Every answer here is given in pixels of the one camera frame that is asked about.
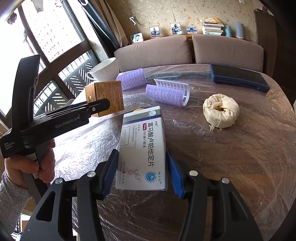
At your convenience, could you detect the person's left hand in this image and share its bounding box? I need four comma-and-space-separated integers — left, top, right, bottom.
5, 139, 56, 189

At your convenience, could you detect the stack of books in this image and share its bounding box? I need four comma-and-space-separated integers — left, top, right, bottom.
199, 17, 225, 36

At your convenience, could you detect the beige curtain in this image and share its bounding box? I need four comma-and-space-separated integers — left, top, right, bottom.
89, 0, 129, 48

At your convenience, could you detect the brown sofa back cushion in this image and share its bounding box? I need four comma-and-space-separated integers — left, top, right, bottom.
192, 35, 264, 73
114, 35, 193, 72

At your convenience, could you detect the dark curtain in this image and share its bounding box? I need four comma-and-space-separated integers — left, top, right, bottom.
79, 0, 121, 57

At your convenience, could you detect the dark wooden cabinet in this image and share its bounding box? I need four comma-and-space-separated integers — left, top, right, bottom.
253, 9, 296, 105

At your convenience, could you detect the purple hair roller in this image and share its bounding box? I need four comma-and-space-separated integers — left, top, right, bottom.
116, 68, 147, 91
146, 79, 190, 107

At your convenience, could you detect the white embossed cup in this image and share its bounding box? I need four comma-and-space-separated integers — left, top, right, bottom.
86, 57, 119, 81

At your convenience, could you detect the wide framed photo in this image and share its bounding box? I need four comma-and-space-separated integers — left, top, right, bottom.
130, 32, 143, 44

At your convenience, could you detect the brown cardboard box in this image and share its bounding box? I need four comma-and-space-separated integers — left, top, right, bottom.
85, 80, 125, 117

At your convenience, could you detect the dark blue handheld device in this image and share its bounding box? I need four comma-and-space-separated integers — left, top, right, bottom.
210, 64, 270, 93

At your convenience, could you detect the grey cylinder speaker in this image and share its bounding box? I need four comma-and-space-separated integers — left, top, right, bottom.
233, 22, 245, 39

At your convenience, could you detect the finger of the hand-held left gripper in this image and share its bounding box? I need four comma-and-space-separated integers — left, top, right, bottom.
66, 102, 89, 110
80, 98, 111, 116

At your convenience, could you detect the tall standing photo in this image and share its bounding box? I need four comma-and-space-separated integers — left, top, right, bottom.
149, 26, 162, 39
171, 23, 183, 36

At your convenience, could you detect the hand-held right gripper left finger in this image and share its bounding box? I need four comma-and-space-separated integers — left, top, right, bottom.
20, 149, 119, 241

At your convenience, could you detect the white medicine box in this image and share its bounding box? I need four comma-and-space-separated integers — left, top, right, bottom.
115, 106, 168, 191

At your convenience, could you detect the dark framed window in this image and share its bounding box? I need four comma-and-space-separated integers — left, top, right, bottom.
0, 0, 116, 121

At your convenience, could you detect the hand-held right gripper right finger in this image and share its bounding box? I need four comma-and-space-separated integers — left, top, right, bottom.
166, 149, 264, 241

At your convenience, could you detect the cream paper wad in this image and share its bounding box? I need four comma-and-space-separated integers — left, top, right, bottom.
203, 93, 240, 131

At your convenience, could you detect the person's left forearm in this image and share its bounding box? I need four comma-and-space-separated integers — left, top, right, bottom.
0, 173, 33, 224

